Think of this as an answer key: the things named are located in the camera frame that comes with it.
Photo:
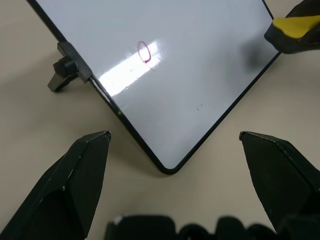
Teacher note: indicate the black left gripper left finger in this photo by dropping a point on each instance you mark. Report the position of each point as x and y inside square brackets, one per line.
[62, 190]

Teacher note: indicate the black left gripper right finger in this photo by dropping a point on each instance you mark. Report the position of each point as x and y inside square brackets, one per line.
[282, 180]

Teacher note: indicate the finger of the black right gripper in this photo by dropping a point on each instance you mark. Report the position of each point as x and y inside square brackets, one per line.
[306, 8]
[311, 42]

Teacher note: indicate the yellow and black whiteboard eraser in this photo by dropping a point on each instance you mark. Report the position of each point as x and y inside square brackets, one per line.
[287, 27]

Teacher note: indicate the black whiteboard stand clamp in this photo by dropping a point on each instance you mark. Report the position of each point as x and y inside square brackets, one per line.
[67, 67]

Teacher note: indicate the black framed whiteboard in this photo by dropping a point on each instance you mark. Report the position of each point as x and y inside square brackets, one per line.
[190, 87]

